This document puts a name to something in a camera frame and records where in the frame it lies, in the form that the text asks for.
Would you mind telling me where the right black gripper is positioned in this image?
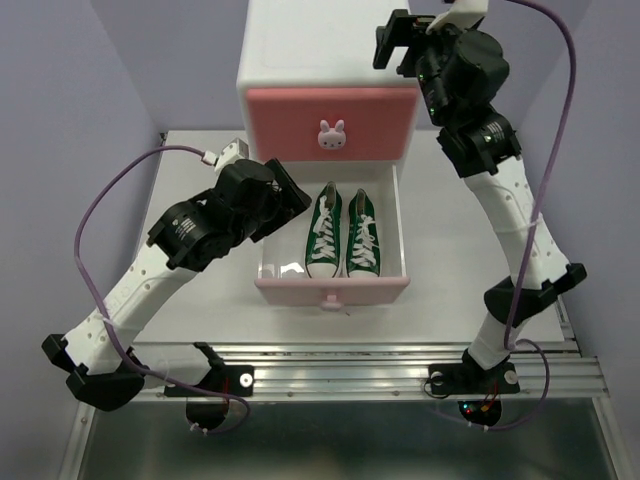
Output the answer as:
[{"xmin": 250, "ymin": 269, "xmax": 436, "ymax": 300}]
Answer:
[{"xmin": 374, "ymin": 9, "xmax": 478, "ymax": 128}]

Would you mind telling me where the pink front drawer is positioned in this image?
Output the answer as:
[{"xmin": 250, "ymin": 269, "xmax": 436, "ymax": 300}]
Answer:
[{"xmin": 246, "ymin": 87, "xmax": 417, "ymax": 162}]

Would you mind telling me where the green sneaker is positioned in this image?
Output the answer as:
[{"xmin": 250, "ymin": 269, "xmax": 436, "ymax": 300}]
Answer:
[
  {"xmin": 305, "ymin": 181, "xmax": 342, "ymax": 279},
  {"xmin": 345, "ymin": 189, "xmax": 381, "ymax": 278}
]

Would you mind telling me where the light pink drawer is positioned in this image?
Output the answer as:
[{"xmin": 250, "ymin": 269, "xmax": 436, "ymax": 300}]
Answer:
[{"xmin": 255, "ymin": 161, "xmax": 410, "ymax": 308}]

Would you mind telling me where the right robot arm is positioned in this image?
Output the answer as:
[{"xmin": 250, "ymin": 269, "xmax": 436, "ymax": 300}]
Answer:
[{"xmin": 373, "ymin": 1, "xmax": 587, "ymax": 394}]

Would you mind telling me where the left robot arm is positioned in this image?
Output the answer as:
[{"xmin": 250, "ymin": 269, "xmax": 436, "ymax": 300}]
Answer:
[{"xmin": 42, "ymin": 159, "xmax": 311, "ymax": 412}]

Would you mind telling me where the white shoe cabinet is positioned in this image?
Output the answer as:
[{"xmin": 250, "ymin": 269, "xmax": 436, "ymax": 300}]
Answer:
[{"xmin": 233, "ymin": 0, "xmax": 421, "ymax": 166}]

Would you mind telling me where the pink bunny drawer knob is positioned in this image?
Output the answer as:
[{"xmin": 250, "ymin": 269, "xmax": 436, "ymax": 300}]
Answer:
[{"xmin": 317, "ymin": 119, "xmax": 347, "ymax": 150}]

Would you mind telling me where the pink lower drawer knob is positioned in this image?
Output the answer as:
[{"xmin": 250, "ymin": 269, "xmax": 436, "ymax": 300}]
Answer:
[{"xmin": 319, "ymin": 291, "xmax": 344, "ymax": 312}]

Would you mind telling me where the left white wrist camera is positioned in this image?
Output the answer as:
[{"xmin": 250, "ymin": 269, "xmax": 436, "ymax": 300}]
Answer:
[{"xmin": 201, "ymin": 138, "xmax": 249, "ymax": 174}]

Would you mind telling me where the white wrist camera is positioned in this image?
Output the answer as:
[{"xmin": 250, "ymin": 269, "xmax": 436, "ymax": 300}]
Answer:
[
  {"xmin": 427, "ymin": 0, "xmax": 489, "ymax": 32},
  {"xmin": 201, "ymin": 138, "xmax": 249, "ymax": 174}
]

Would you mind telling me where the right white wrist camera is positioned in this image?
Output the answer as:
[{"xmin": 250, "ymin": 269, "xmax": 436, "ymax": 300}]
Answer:
[{"xmin": 427, "ymin": 0, "xmax": 489, "ymax": 32}]

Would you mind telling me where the aluminium rail frame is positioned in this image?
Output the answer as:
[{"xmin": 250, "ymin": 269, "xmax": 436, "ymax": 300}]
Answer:
[{"xmin": 57, "ymin": 129, "xmax": 631, "ymax": 480}]

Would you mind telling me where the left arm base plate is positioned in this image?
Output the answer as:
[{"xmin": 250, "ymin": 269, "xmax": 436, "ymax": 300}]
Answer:
[{"xmin": 196, "ymin": 364, "xmax": 255, "ymax": 397}]

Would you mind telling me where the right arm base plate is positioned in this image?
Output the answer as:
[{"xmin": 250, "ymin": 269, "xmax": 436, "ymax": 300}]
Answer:
[{"xmin": 427, "ymin": 362, "xmax": 520, "ymax": 396}]

